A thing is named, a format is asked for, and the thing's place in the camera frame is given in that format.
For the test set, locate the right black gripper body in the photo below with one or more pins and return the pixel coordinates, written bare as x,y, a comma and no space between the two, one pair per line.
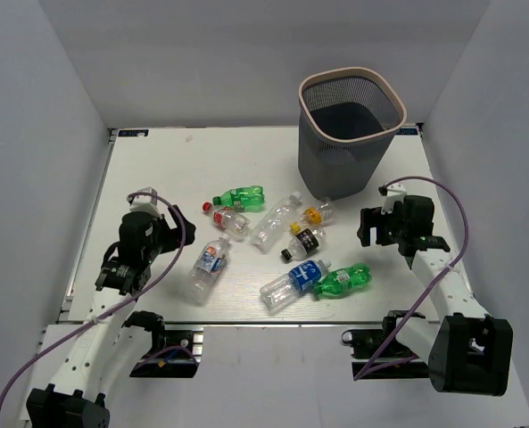
389,227

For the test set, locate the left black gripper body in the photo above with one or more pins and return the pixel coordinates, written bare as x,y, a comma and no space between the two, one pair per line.
167,239

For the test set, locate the white cap water bottle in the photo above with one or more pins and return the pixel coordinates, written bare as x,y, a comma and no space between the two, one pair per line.
207,269

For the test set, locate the red label cola bottle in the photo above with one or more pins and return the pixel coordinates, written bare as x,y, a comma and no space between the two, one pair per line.
228,220

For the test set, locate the yellow label small bottle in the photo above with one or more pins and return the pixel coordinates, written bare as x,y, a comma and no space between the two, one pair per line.
320,214

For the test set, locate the green bottle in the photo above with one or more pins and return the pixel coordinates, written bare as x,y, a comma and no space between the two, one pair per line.
343,282
242,198

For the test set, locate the black label yellow-cap bottle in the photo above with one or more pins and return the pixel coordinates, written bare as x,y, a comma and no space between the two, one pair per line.
306,243

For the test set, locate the large clear crushed bottle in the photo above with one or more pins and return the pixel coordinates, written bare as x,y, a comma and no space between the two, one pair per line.
275,223

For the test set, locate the blue label water bottle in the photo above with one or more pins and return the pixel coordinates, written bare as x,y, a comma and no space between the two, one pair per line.
289,287

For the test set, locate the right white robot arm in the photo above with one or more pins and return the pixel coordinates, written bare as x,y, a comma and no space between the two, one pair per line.
469,351

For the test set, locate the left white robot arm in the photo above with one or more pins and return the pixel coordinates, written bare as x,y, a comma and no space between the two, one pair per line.
115,335

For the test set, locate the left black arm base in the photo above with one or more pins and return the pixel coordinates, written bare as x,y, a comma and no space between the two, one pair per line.
175,353

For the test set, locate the grey mesh waste bin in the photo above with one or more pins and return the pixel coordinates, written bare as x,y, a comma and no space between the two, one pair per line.
348,119

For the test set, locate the blue label sticker right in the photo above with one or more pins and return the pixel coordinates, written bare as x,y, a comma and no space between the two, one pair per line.
408,131

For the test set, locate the blue label sticker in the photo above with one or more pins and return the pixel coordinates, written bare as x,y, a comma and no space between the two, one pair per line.
133,133
408,131

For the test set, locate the blue label sticker left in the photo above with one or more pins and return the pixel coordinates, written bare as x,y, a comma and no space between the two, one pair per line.
133,133

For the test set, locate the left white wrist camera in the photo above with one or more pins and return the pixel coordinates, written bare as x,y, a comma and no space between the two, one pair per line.
144,201

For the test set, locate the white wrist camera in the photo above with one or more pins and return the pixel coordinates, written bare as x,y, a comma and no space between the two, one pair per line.
392,194
144,201

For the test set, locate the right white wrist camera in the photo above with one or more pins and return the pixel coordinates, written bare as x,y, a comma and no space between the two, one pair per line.
392,194

